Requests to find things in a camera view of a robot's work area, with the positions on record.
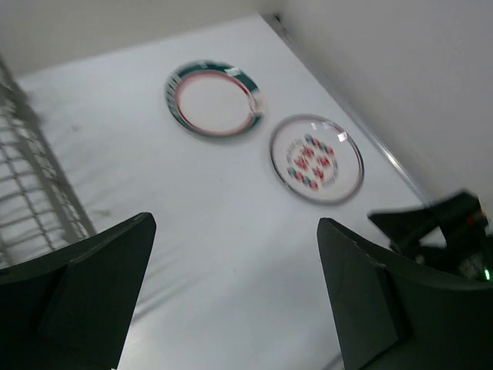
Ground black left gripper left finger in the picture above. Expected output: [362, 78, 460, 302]
[1, 213, 156, 369]

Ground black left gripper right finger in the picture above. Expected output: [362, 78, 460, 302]
[317, 218, 492, 369]

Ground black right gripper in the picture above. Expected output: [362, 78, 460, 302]
[367, 190, 492, 281]

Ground white plate red characters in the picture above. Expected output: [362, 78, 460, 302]
[269, 114, 365, 205]

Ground white plate teal red rim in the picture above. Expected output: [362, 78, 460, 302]
[164, 60, 266, 139]

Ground grey wire dish rack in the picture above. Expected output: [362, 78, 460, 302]
[1, 62, 96, 268]

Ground silver aluminium side rail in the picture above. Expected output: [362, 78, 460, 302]
[261, 13, 431, 204]

